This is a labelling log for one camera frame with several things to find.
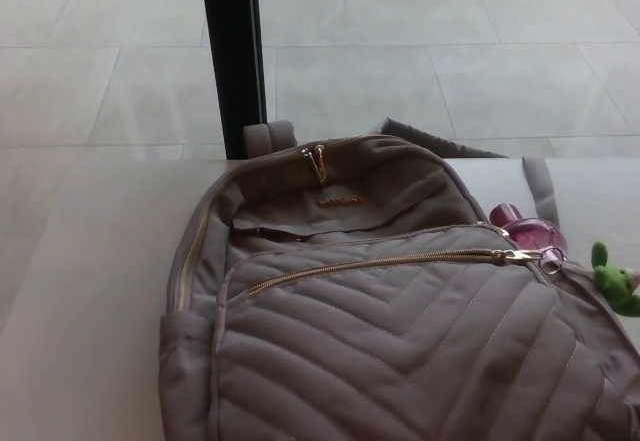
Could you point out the dark grey textured mat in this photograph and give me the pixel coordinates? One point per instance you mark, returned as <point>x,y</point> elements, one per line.
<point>435,138</point>

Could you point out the grey quilted backpack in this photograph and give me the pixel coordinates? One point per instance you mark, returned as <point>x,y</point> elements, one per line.
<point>350,361</point>

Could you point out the pink translucent bottle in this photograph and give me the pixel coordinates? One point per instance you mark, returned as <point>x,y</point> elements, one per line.
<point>535,233</point>

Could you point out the black window frame post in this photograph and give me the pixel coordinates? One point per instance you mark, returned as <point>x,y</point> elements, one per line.
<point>232,61</point>

